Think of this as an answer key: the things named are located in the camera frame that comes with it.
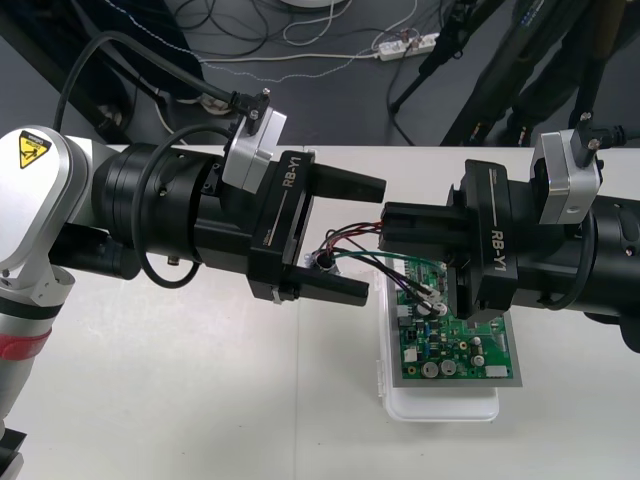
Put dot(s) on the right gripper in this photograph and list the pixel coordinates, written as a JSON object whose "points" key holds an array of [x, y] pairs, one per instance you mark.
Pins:
{"points": [[487, 250]]}

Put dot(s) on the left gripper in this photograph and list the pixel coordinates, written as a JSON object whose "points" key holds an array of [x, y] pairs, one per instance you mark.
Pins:
{"points": [[280, 225]]}

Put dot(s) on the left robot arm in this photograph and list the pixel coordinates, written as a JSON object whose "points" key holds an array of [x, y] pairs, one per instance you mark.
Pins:
{"points": [[150, 200]]}

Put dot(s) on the white power strip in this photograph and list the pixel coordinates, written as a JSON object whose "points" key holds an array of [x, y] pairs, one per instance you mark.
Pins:
{"points": [[400, 47]]}

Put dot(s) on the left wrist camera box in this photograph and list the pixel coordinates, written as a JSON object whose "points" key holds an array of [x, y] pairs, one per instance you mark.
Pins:
{"points": [[255, 150]]}

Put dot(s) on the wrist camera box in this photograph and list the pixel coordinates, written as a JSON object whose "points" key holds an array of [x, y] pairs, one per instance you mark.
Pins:
{"points": [[255, 150], [565, 175]]}

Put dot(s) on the green circuit board grey frame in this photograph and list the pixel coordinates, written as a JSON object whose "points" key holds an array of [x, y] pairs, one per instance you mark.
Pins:
{"points": [[450, 345]]}

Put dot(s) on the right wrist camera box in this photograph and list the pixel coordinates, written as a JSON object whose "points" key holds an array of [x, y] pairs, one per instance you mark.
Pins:
{"points": [[565, 175]]}

